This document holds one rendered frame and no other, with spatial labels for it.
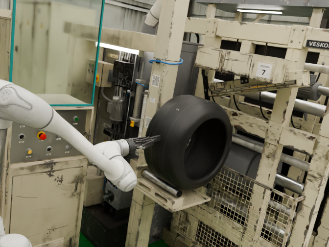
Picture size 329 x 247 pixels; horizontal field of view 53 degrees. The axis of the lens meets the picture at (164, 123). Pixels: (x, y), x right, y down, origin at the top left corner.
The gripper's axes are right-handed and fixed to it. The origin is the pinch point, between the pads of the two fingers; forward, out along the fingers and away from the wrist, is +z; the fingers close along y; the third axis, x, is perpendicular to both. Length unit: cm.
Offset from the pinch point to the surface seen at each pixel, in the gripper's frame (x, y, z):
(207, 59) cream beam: -39, 15, 56
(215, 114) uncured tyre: -11.4, -12.1, 35.6
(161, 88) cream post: -19.5, 27.9, 27.7
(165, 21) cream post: -61, 34, 33
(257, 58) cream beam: -45, -21, 57
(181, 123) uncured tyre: -9.3, -8.2, 11.6
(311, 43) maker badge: -54, -36, 90
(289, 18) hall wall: -59, 444, 946
